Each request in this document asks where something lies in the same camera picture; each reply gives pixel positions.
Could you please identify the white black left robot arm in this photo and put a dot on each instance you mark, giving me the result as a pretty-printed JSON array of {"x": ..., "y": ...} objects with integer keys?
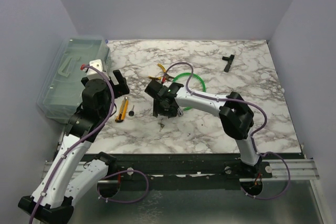
[{"x": 55, "y": 198}]

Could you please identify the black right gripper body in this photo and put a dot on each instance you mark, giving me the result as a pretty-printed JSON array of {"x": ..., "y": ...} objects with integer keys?
[{"x": 159, "y": 108}]

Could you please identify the small silver key bunch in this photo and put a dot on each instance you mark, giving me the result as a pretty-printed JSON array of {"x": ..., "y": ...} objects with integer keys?
[{"x": 161, "y": 126}]

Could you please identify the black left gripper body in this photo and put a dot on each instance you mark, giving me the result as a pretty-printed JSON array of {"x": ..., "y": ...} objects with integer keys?
[{"x": 118, "y": 89}]

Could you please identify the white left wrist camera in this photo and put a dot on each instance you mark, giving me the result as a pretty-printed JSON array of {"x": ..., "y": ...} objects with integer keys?
[{"x": 97, "y": 69}]

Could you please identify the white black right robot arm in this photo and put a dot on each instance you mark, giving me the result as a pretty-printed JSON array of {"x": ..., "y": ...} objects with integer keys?
[{"x": 236, "y": 117}]

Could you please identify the black T-shaped tool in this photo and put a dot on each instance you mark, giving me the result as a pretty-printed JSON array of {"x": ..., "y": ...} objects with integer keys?
[{"x": 229, "y": 61}]

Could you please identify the clear plastic storage box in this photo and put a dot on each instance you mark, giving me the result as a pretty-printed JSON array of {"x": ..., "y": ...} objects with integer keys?
[{"x": 61, "y": 93}]

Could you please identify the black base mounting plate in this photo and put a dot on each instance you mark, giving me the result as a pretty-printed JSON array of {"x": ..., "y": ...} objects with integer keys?
[{"x": 181, "y": 172}]

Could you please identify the yellow utility knife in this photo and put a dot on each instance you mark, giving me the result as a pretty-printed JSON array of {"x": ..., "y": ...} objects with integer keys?
[{"x": 122, "y": 112}]

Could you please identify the green cable lock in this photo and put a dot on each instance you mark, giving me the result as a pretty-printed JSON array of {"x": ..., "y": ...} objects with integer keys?
[{"x": 180, "y": 112}]

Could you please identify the black head key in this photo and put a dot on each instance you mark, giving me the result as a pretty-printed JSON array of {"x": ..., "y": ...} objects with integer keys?
[{"x": 131, "y": 112}]

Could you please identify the aluminium rail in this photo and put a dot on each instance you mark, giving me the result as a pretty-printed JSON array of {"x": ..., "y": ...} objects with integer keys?
[{"x": 299, "y": 169}]

